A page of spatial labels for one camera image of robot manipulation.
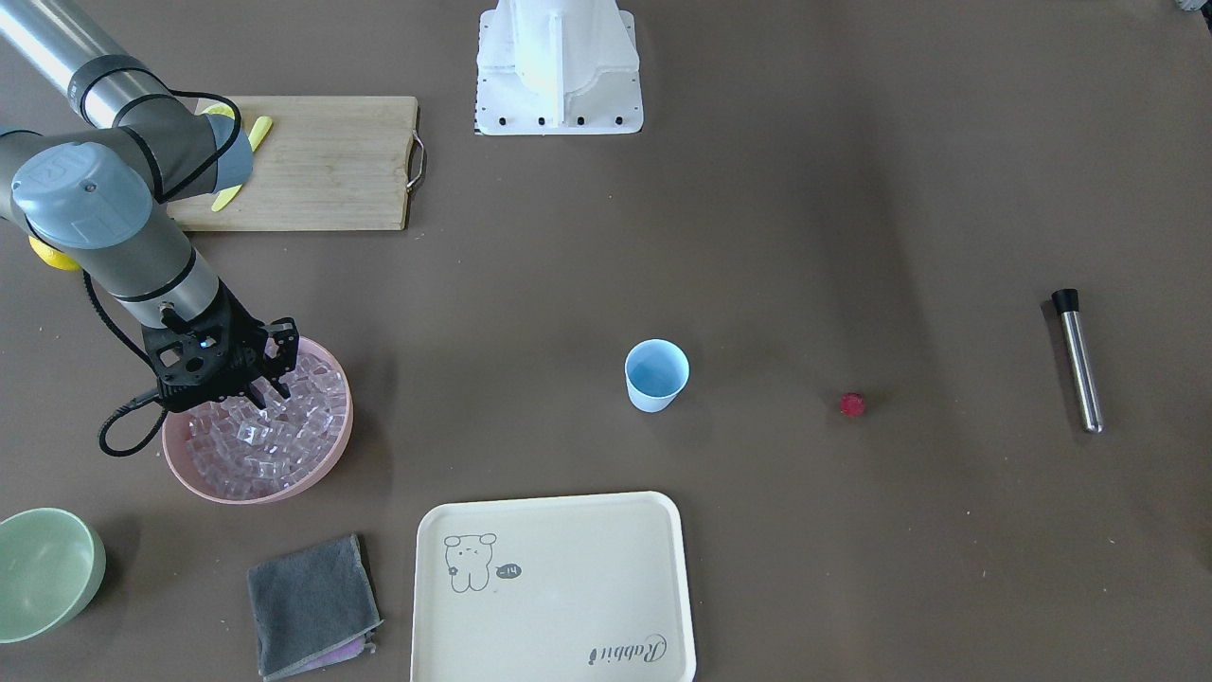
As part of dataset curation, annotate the light blue plastic cup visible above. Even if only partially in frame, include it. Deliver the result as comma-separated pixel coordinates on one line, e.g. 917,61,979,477
624,338,691,413

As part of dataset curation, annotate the red strawberry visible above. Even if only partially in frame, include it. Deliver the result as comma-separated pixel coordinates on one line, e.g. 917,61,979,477
837,392,867,419

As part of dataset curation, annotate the grey folded cloth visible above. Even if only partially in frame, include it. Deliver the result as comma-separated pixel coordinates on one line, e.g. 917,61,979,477
246,532,383,681

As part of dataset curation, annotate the cream rabbit serving tray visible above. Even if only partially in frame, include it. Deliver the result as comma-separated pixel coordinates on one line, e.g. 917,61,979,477
410,492,697,681

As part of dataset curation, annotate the pink bowl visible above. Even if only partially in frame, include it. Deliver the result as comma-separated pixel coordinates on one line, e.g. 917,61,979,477
161,338,351,505

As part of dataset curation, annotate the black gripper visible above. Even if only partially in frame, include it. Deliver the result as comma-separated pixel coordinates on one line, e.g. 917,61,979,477
144,283,301,413

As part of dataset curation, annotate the wooden cutting board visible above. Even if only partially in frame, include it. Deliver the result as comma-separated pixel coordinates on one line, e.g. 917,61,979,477
166,94,423,233

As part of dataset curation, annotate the yellow plastic knife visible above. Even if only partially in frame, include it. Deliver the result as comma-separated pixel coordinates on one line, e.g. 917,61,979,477
201,103,274,212

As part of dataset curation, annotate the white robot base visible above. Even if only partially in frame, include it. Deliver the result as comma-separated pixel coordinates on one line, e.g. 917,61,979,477
473,1,644,134

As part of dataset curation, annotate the whole lemon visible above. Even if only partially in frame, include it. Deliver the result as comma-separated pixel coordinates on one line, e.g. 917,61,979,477
27,236,82,273

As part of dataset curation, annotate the steel muddler black tip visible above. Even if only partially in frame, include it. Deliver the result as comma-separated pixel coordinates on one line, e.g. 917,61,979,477
1051,288,1105,432

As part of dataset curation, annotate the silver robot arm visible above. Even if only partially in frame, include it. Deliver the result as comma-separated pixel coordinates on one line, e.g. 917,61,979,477
1,1,299,413

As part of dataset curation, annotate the green bowl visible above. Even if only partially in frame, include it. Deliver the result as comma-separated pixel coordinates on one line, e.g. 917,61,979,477
1,508,107,644

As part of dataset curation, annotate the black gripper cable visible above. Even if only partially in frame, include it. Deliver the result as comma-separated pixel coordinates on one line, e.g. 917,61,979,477
81,90,242,458

